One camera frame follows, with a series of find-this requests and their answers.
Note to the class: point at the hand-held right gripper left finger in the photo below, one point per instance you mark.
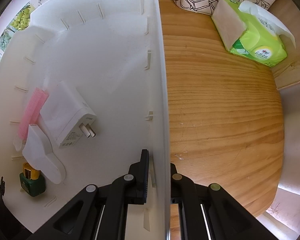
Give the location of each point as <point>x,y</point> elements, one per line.
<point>143,177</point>

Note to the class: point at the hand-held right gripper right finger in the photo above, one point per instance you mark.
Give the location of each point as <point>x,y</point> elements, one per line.
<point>176,182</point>

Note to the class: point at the white charger adapter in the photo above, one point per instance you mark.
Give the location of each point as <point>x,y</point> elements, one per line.
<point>65,110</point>

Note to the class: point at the white plastic clip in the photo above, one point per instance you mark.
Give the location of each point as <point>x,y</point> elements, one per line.
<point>40,155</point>

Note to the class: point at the green perfume bottle gold cap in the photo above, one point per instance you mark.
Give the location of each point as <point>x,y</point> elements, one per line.
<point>31,186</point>

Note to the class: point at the pink hair roller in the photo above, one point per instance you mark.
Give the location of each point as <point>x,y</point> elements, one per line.
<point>31,115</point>

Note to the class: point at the white plastic bin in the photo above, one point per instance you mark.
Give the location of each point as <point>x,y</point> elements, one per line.
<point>102,55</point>

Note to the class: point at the green tissue pack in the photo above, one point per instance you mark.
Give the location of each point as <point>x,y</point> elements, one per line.
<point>260,42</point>

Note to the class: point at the wooden bookshelf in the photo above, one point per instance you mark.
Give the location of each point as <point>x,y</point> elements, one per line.
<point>295,62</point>

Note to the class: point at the row of grape picture cards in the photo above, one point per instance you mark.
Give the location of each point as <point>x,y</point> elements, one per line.
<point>22,17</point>

